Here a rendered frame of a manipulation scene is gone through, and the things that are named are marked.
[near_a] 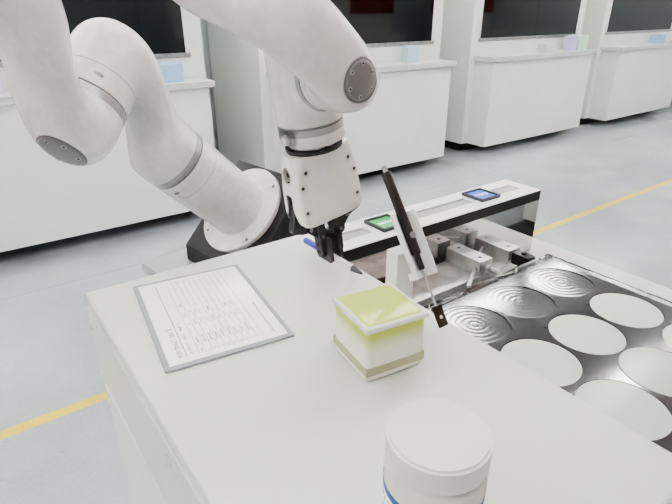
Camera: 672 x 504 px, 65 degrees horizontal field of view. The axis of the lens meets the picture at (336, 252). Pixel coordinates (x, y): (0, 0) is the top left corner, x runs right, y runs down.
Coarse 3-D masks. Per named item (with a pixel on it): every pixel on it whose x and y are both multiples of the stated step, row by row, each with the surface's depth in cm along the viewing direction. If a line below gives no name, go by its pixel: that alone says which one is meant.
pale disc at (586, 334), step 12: (552, 324) 76; (564, 324) 76; (576, 324) 76; (588, 324) 76; (600, 324) 76; (564, 336) 73; (576, 336) 73; (588, 336) 73; (600, 336) 73; (612, 336) 73; (576, 348) 70; (588, 348) 70; (600, 348) 70; (612, 348) 70
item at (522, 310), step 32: (512, 288) 85; (544, 288) 85; (576, 288) 85; (608, 288) 85; (448, 320) 77; (480, 320) 77; (512, 320) 76; (544, 320) 76; (608, 320) 76; (576, 352) 69; (576, 384) 64
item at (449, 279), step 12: (444, 264) 98; (492, 264) 98; (504, 264) 98; (432, 276) 93; (444, 276) 93; (456, 276) 93; (468, 276) 93; (480, 276) 93; (492, 276) 96; (420, 288) 89; (432, 288) 89; (444, 288) 89; (456, 288) 90; (420, 300) 86; (432, 300) 87
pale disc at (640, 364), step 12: (636, 348) 70; (648, 348) 70; (624, 360) 68; (636, 360) 68; (648, 360) 68; (660, 360) 68; (624, 372) 65; (636, 372) 65; (648, 372) 65; (660, 372) 66; (648, 384) 63; (660, 384) 63
